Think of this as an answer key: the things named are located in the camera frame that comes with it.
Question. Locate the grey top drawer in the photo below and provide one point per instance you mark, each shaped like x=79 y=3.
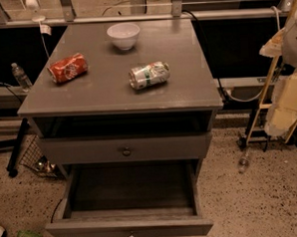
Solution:
x=90 y=150

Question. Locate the grey drawer cabinet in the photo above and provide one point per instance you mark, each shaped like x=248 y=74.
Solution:
x=102 y=104

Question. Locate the clear plastic water bottle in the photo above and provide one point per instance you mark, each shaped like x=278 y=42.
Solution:
x=21 y=77

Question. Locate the plastic bottle on floor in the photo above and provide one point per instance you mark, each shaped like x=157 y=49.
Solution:
x=244 y=161

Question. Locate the grey drawer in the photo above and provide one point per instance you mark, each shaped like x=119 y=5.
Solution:
x=90 y=150
x=143 y=199

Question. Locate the yellow wooden frame cart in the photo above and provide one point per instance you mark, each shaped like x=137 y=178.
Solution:
x=252 y=132

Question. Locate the crushed green silver can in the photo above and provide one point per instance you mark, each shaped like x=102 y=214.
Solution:
x=149 y=75

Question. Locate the crushed red soda can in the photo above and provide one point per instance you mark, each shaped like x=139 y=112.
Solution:
x=68 y=68

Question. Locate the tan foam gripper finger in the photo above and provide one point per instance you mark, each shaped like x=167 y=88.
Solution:
x=282 y=113

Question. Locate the metal guard rail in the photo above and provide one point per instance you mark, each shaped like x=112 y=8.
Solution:
x=32 y=13

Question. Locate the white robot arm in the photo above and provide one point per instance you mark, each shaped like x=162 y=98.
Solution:
x=277 y=45

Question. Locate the black stand leg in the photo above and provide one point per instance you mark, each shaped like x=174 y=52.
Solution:
x=15 y=151

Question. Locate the wire mesh waste basket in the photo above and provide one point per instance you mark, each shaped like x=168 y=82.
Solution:
x=34 y=159

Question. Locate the white ceramic bowl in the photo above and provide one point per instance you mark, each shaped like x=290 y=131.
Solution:
x=124 y=35

